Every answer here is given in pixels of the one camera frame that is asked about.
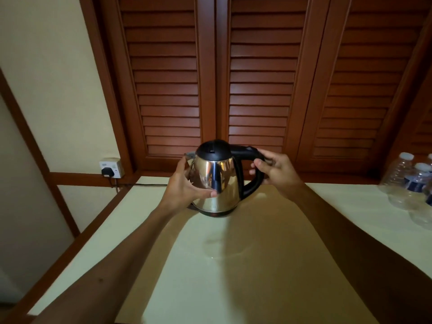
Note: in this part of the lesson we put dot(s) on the person's right hand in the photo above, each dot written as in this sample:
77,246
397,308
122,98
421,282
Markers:
281,175

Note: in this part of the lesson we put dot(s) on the person's left hand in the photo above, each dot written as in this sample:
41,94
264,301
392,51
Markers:
180,193

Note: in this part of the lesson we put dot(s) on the clear unlabeled water bottle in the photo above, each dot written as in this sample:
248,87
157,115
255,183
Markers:
396,172

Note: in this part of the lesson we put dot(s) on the clear water bottle blue label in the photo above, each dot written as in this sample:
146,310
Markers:
423,212
410,188
429,158

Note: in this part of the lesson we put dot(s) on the person's right forearm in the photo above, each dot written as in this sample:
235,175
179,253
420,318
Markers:
371,259

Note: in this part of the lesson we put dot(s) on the person's left forearm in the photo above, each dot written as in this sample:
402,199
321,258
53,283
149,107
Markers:
101,269

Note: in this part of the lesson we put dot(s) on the black power plug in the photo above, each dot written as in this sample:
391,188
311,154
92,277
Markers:
107,172

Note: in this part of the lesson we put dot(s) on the brown louvered wooden shutter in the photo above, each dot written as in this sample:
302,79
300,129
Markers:
364,77
162,74
261,70
420,131

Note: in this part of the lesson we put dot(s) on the wooden cabinet cream top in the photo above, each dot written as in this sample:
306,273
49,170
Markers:
60,259

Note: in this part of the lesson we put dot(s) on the white wall socket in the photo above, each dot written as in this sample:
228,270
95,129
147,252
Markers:
114,165

